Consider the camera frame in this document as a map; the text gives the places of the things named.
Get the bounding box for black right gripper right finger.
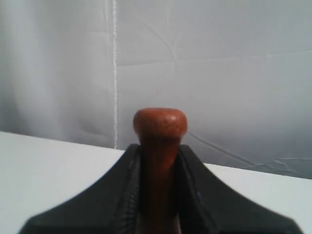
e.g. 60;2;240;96
175;145;302;234

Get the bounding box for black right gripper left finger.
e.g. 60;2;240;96
20;144;140;234

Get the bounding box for brown wooden pestle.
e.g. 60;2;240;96
133;108;188;234

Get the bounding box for grey backdrop curtain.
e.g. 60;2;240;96
0;0;312;178

